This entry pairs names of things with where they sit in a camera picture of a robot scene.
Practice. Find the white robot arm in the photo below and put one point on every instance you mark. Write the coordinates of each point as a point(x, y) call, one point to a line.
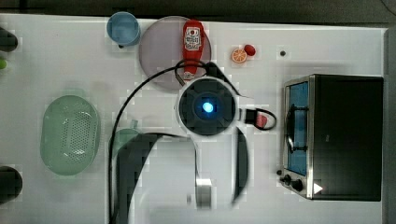
point(195, 173)

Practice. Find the black toaster oven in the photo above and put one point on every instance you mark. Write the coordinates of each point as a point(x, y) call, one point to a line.
point(332, 137)

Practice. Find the red toy strawberry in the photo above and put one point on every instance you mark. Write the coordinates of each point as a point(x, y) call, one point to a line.
point(261, 121)

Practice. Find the orange slice toy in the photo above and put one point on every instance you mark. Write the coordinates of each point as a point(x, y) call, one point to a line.
point(239, 56)

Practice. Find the grey round plate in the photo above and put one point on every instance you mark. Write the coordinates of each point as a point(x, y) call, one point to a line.
point(161, 47)

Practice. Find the red toy fruit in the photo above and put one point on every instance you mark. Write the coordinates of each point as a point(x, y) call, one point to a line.
point(250, 50)

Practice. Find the green mug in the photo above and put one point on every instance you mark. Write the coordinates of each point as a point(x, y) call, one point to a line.
point(123, 136)

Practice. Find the red ketchup bottle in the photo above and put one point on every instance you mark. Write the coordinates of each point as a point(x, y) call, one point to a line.
point(193, 43)

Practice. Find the blue cup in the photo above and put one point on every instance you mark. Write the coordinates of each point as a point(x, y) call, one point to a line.
point(123, 28)

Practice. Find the green perforated basket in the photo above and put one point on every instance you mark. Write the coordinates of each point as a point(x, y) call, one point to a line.
point(70, 135)

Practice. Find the black cylinder lower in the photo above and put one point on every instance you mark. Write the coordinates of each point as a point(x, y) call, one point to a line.
point(10, 184)

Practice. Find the black cylinder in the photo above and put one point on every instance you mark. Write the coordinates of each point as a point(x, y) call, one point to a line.
point(8, 41)
point(10, 184)

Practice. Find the green cylinder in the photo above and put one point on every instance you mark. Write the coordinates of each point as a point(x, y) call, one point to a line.
point(3, 64)

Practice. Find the black cylinder upper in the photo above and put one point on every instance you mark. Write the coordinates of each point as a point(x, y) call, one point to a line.
point(8, 41)

